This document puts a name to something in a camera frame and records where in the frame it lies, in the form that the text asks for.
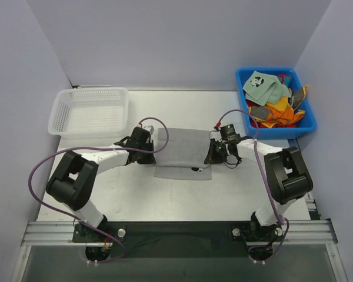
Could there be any orange towel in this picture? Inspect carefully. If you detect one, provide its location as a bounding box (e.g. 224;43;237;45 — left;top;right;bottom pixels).
247;98;307;129

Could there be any green panda towel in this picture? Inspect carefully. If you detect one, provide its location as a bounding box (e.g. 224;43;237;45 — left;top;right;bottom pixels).
242;71;291;106

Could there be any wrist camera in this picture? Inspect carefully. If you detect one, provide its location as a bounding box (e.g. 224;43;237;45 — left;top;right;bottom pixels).
219;124;240;142
143;125;154;135

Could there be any grey panda towel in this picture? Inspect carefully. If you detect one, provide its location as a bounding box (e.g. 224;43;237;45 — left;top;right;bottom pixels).
154;128;212;181

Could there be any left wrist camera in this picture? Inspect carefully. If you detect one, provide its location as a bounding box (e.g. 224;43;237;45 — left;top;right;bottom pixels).
143;125;154;135

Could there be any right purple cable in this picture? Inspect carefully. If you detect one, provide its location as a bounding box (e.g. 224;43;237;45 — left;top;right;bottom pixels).
213;109;291;262

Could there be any purple cable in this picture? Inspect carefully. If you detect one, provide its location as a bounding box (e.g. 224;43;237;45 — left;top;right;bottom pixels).
213;109;291;262
28;117;169;264

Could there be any aluminium front rail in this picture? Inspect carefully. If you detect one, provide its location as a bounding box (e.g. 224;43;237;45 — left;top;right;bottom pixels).
12;220;348;281

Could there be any black base mat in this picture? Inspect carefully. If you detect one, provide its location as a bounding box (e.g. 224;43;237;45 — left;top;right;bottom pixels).
72;221;283;259

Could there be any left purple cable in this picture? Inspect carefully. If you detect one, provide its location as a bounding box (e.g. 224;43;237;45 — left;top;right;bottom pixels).
28;117;169;264

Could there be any grey orange-edged towel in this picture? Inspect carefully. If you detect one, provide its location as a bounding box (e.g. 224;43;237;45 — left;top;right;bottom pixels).
291;85;308;110

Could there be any white perforated plastic basket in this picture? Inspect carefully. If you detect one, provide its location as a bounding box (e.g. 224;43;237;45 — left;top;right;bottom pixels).
48;87;129;139

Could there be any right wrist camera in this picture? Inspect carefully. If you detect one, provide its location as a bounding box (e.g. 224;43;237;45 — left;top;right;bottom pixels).
219;124;240;142

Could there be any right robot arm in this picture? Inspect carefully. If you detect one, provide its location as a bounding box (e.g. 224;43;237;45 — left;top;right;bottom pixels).
204;134;313;235

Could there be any red blue towel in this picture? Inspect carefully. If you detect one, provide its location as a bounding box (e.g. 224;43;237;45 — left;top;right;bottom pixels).
277;74;292;87

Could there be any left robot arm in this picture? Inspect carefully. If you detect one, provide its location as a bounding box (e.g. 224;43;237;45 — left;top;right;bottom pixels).
46;126;155;231

